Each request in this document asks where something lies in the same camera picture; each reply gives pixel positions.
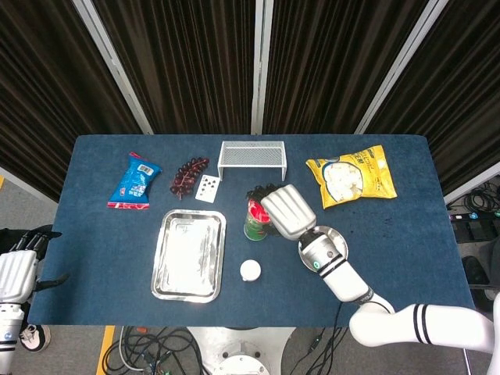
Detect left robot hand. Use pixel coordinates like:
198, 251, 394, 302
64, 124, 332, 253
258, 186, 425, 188
0, 229, 70, 304

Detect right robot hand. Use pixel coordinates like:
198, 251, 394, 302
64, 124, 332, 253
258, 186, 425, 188
245, 184, 317, 240

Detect green can red lid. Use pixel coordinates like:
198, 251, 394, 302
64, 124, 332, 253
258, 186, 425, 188
243, 197, 274, 240

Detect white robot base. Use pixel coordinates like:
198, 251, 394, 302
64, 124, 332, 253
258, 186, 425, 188
186, 327, 296, 375

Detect round steel plate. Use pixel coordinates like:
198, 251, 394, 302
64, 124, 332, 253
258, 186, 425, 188
298, 225, 349, 274

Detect white mesh desk shelf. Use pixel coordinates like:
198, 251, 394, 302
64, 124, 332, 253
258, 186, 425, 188
216, 140, 288, 183

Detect yellow snack bag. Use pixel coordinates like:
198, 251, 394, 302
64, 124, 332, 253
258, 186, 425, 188
305, 145, 398, 211

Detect black and white sneaker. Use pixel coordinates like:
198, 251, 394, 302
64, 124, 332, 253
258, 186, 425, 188
18, 323, 52, 352

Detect hearts playing card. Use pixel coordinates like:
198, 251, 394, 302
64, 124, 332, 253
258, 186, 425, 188
195, 174, 222, 203

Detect red grape bunch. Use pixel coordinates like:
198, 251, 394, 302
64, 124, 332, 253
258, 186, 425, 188
169, 156, 210, 201

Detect blue table cloth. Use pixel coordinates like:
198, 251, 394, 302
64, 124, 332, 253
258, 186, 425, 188
27, 134, 480, 327

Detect rectangular steel tray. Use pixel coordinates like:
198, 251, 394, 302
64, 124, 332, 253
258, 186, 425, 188
151, 209, 227, 305

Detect blue snack bag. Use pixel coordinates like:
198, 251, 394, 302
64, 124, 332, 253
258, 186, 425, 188
106, 152, 163, 211

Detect dark brown curtain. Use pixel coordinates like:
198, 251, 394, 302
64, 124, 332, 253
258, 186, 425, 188
91, 0, 259, 135
365, 0, 500, 196
262, 0, 430, 135
0, 0, 144, 202

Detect black power strip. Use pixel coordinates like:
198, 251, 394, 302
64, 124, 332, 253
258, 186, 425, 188
448, 210, 500, 224

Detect white partition post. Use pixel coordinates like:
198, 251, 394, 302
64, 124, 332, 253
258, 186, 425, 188
249, 0, 274, 136
71, 0, 155, 136
353, 0, 452, 135

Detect black floor cable bundle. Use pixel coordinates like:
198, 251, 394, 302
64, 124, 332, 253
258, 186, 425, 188
103, 326, 204, 375

